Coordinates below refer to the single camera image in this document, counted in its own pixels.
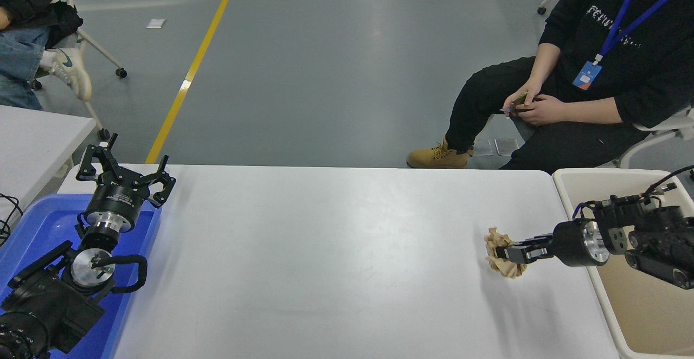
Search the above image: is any person's right hand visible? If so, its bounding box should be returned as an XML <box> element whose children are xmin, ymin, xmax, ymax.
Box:
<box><xmin>503</xmin><ymin>79</ymin><xmax>544</xmax><ymax>113</ymax></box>

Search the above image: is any small white table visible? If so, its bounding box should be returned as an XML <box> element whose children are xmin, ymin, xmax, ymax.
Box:
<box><xmin>0</xmin><ymin>105</ymin><xmax>97</xmax><ymax>224</ymax></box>

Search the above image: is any purple yellow snack bar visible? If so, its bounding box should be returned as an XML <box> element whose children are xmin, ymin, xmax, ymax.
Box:
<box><xmin>500</xmin><ymin>93</ymin><xmax>529</xmax><ymax>114</ymax></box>

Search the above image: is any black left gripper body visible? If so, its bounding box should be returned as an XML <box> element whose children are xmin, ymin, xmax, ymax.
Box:
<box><xmin>85</xmin><ymin>177</ymin><xmax>146</xmax><ymax>224</ymax></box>

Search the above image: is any white wheeled chair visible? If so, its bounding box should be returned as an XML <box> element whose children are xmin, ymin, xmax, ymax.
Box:
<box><xmin>27</xmin><ymin>0</ymin><xmax>127</xmax><ymax>142</ymax></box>

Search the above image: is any person's left hand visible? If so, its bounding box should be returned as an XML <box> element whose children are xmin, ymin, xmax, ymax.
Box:
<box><xmin>514</xmin><ymin>94</ymin><xmax>568</xmax><ymax>127</ymax></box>

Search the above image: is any grey white office chair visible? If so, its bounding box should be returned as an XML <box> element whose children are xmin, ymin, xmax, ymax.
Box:
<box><xmin>618</xmin><ymin>104</ymin><xmax>694</xmax><ymax>169</ymax></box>

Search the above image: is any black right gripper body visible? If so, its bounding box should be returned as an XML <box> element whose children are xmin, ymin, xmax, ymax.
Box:
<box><xmin>552</xmin><ymin>219</ymin><xmax>593</xmax><ymax>268</ymax></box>

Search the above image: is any large pale plastic bin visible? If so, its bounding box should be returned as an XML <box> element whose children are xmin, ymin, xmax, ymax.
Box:
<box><xmin>552</xmin><ymin>168</ymin><xmax>694</xmax><ymax>359</ymax></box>

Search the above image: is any blue plastic tray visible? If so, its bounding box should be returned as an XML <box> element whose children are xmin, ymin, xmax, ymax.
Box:
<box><xmin>0</xmin><ymin>194</ymin><xmax>163</xmax><ymax>359</ymax></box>

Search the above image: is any black cable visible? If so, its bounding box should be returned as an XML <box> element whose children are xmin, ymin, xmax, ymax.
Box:
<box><xmin>0</xmin><ymin>193</ymin><xmax>23</xmax><ymax>247</ymax></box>

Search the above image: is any tan paper ball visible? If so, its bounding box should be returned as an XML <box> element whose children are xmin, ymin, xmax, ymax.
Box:
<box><xmin>484</xmin><ymin>227</ymin><xmax>528</xmax><ymax>279</ymax></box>

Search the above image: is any blue lanyard with badge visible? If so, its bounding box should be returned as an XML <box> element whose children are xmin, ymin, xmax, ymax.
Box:
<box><xmin>573</xmin><ymin>0</ymin><xmax>694</xmax><ymax>91</ymax></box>

